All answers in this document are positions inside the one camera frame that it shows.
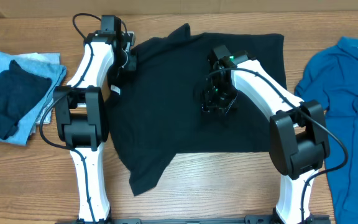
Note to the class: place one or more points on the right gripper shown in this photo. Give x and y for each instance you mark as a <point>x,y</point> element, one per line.
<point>215,101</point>

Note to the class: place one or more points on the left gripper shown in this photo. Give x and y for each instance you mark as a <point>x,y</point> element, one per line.
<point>132,66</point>

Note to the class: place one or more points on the black t-shirt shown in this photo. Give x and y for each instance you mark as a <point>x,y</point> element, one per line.
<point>158,111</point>

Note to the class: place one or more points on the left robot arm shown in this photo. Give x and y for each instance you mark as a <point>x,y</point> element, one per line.
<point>81,118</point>

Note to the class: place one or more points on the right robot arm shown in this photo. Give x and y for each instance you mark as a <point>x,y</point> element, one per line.
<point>297,145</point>

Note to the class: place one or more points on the white shirt label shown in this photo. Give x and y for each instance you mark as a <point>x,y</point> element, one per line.
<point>115,89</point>

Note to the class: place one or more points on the folded light blue shirt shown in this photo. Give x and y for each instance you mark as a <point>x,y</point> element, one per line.
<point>45,65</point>

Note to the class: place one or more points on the folded navy shirt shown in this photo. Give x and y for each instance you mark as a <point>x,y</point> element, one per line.
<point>20,91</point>

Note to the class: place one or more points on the blue polo shirt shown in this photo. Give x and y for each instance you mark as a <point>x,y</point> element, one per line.
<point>331,78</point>

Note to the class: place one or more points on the cardboard board at back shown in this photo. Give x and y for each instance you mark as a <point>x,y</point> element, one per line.
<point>62,8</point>

